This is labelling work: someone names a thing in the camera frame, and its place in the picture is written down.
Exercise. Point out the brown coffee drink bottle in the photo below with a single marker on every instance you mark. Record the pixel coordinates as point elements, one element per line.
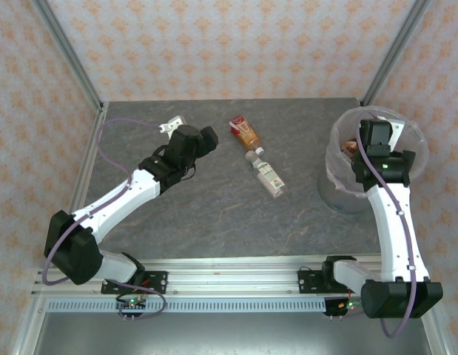
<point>350,149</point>

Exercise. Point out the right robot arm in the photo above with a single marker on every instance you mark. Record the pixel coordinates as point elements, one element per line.
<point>389,229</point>

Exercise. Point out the clear plastic bin liner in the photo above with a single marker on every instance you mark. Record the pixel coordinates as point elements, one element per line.
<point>336,162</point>

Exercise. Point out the translucent plastic bin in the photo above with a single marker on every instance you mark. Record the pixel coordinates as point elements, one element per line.
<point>343,196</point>

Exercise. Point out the green and white label bottle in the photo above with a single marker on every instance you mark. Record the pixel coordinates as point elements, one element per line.
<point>271,177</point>

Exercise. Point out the small circuit board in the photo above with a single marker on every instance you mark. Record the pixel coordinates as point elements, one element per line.
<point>131,303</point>
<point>347,305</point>

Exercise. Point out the grey metal lower shelf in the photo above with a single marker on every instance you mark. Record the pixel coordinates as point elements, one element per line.
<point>214,336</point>

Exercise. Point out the aluminium frame post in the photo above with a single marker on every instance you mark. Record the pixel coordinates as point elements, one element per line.
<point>394,51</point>
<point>72,55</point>

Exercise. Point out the aluminium side rail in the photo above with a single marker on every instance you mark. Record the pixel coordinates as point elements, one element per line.
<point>82,185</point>

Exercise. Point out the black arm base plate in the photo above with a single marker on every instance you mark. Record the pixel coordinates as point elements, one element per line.
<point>158,281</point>
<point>306,281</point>

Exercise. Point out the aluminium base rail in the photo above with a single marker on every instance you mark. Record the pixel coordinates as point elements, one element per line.
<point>232,281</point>

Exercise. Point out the aluminium frame beam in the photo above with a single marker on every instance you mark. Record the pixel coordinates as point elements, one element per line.
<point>437,340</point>
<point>29,329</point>

